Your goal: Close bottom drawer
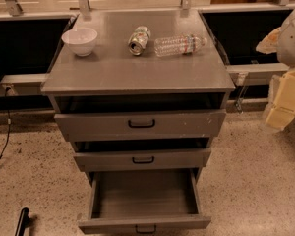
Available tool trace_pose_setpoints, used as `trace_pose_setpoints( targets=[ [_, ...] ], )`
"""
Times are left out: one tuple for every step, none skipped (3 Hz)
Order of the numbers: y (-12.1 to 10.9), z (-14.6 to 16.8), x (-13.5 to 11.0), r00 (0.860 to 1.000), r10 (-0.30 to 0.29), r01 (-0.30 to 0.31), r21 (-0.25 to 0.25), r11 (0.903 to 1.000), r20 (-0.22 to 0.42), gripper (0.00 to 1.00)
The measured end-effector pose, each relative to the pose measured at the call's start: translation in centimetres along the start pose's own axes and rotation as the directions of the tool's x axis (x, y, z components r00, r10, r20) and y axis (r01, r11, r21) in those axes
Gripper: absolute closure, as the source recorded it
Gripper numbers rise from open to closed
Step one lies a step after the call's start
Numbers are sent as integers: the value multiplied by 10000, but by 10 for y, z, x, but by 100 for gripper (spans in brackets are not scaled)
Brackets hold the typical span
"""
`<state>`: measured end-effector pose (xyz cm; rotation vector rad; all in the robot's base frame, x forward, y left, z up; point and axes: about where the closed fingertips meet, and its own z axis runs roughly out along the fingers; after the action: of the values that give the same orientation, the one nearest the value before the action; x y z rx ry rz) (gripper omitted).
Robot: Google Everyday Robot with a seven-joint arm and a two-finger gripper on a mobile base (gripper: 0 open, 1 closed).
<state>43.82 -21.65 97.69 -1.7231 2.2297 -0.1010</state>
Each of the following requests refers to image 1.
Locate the white bowl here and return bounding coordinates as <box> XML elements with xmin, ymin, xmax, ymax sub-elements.
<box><xmin>61</xmin><ymin>28</ymin><xmax>97</xmax><ymax>57</ymax></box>

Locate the metal railing post left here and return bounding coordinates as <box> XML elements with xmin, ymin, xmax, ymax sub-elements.
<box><xmin>5</xmin><ymin>0</ymin><xmax>23</xmax><ymax>16</ymax></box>

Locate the black bar object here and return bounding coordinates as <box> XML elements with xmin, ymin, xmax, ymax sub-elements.
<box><xmin>15</xmin><ymin>207</ymin><xmax>30</xmax><ymax>236</ymax></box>

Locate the black power cable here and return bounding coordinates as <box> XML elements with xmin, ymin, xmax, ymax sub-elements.
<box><xmin>0</xmin><ymin>86</ymin><xmax>13</xmax><ymax>173</ymax></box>

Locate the crushed soda can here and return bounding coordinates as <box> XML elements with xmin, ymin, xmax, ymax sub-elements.
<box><xmin>128</xmin><ymin>26</ymin><xmax>151</xmax><ymax>56</ymax></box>

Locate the grey drawer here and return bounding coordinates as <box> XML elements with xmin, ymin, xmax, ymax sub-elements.
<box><xmin>74</xmin><ymin>148</ymin><xmax>210</xmax><ymax>172</ymax></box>
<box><xmin>55</xmin><ymin>110</ymin><xmax>226</xmax><ymax>142</ymax></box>
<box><xmin>78</xmin><ymin>169</ymin><xmax>210</xmax><ymax>235</ymax></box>

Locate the clear plastic water bottle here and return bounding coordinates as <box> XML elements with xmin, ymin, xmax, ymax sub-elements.
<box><xmin>154</xmin><ymin>34</ymin><xmax>207</xmax><ymax>57</ymax></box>

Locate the grey drawer cabinet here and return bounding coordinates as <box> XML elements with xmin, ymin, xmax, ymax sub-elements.
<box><xmin>40</xmin><ymin>8</ymin><xmax>236</xmax><ymax>185</ymax></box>

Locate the grey top drawer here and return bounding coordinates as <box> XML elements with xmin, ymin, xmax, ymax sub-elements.
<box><xmin>55</xmin><ymin>110</ymin><xmax>226</xmax><ymax>142</ymax></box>

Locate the grey middle drawer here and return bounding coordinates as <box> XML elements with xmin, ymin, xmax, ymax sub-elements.
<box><xmin>74</xmin><ymin>148</ymin><xmax>210</xmax><ymax>172</ymax></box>

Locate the grey bottom drawer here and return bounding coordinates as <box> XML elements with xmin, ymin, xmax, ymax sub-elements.
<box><xmin>78</xmin><ymin>169</ymin><xmax>210</xmax><ymax>235</ymax></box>

